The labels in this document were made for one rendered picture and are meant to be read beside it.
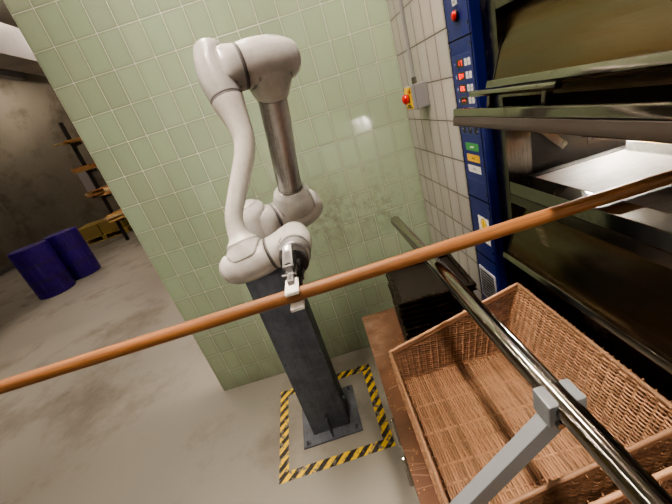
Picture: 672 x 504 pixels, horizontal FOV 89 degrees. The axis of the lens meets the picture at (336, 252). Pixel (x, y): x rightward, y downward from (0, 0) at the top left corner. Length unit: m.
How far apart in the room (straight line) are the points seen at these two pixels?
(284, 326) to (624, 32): 1.39
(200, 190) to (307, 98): 0.74
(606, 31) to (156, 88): 1.73
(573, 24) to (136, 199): 1.91
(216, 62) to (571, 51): 0.87
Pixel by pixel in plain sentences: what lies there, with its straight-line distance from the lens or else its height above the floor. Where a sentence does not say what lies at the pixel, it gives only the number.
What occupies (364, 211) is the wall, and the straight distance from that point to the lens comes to 1.98.
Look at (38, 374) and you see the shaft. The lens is 0.99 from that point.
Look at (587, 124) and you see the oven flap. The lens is 0.65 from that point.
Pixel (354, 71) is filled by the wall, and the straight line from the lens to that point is 1.91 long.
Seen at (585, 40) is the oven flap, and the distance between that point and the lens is 0.87.
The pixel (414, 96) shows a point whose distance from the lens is 1.60.
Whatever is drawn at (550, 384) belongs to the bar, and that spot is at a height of 1.17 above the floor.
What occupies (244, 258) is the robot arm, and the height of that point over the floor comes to 1.21.
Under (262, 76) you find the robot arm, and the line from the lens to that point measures 1.18.
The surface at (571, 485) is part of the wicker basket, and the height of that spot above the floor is 0.76.
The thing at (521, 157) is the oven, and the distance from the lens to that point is 1.18.
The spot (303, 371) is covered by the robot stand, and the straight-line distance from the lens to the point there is 1.75.
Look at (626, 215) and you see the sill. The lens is 0.89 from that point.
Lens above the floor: 1.54
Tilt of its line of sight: 23 degrees down
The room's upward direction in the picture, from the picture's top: 18 degrees counter-clockwise
